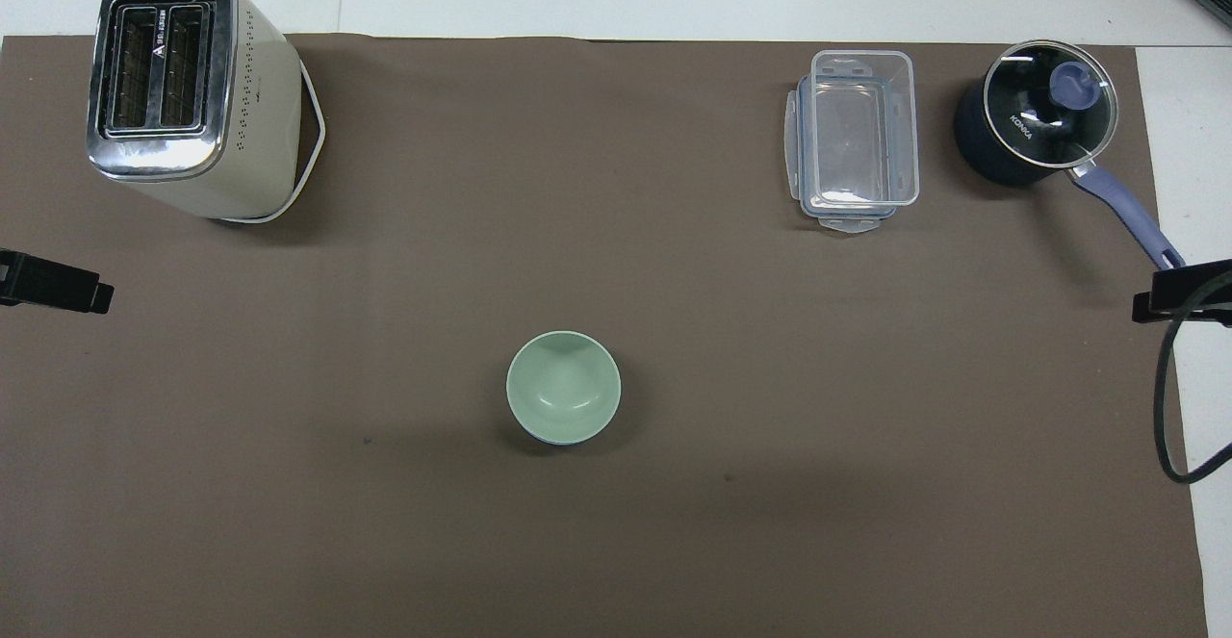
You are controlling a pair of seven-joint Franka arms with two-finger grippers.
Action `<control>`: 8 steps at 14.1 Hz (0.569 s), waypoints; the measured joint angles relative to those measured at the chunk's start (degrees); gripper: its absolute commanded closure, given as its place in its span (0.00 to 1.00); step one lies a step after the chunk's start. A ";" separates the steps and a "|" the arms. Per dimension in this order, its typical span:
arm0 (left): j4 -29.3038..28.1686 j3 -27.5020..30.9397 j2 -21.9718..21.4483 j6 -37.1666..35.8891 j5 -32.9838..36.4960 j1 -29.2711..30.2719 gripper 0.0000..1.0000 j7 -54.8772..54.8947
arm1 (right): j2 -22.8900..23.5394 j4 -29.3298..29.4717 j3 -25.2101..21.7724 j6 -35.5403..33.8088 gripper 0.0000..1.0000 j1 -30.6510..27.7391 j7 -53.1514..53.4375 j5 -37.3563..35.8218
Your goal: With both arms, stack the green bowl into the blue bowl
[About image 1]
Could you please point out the cream and chrome toaster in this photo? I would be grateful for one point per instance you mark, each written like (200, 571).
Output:
(192, 166)

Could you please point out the blue bowl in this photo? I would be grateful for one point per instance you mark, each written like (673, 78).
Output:
(560, 443)

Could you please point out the green bowl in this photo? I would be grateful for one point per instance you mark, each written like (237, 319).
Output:
(563, 388)

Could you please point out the clear plastic container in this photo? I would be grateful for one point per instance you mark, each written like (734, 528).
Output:
(859, 128)

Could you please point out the black stand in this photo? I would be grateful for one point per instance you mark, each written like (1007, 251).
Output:
(1179, 292)
(43, 287)

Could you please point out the glass pot lid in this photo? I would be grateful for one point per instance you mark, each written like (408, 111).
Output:
(1035, 89)

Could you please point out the dark blue saucepan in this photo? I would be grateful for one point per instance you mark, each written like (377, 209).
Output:
(991, 162)

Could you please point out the clear container lid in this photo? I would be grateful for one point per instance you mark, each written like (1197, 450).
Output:
(847, 222)

